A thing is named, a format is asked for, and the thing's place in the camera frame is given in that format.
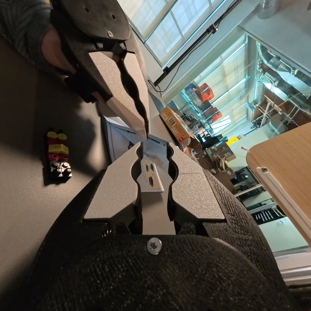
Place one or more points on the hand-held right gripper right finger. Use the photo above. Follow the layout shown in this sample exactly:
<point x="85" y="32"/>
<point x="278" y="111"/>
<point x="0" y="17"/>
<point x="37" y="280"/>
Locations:
<point x="196" y="196"/>

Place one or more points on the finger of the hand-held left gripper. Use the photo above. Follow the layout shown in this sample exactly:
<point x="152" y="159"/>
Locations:
<point x="107" y="77"/>
<point x="137" y="80"/>

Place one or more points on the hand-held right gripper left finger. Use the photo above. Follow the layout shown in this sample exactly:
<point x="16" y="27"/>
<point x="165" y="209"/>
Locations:
<point x="111" y="194"/>

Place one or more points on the instruction booklet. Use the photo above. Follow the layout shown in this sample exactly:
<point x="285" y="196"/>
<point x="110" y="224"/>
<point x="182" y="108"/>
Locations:
<point x="119" y="141"/>

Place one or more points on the black red yellow lego assembly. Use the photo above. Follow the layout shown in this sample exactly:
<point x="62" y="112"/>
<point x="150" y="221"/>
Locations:
<point x="58" y="155"/>

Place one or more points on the person's left hand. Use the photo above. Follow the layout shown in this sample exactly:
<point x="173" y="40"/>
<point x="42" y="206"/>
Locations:
<point x="53" y="51"/>

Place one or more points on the pile of cardboard boxes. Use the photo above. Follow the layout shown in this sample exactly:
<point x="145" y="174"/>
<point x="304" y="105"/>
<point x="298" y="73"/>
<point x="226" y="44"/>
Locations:
<point x="218" y="167"/>

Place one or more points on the yellow cardboard toy box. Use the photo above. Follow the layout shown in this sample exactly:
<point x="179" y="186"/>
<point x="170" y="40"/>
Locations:
<point x="175" y="124"/>

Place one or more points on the black light stand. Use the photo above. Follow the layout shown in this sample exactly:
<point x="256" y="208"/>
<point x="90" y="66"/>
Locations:
<point x="194" y="46"/>

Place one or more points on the small yellow sign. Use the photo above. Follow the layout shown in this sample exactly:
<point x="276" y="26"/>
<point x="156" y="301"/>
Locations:
<point x="235" y="140"/>

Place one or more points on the large paned window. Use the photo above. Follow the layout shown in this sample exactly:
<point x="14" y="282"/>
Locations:
<point x="175" y="21"/>

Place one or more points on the metal shelf with orange boxes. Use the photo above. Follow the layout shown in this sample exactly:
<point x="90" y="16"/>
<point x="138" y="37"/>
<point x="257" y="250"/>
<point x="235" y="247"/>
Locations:
<point x="206" y="92"/>

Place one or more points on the wooden book stand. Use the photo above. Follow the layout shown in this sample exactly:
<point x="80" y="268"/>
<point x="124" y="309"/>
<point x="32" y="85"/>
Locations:
<point x="286" y="158"/>

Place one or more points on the silver ventilation ducts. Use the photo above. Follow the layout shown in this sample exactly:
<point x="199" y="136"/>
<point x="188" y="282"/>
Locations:
<point x="261" y="63"/>

